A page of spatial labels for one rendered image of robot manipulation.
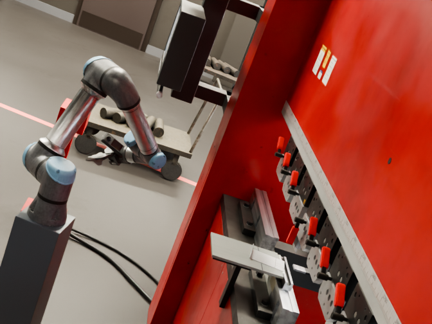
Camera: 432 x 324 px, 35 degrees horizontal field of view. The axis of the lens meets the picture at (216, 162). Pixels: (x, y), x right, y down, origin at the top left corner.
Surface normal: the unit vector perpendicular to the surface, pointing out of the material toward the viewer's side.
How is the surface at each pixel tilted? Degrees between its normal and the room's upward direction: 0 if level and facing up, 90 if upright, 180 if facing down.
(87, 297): 0
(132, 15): 90
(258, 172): 90
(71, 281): 0
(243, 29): 90
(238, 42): 90
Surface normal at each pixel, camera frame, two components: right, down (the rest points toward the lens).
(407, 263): -0.94, -0.32
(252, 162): 0.04, 0.34
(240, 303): 0.35, -0.89
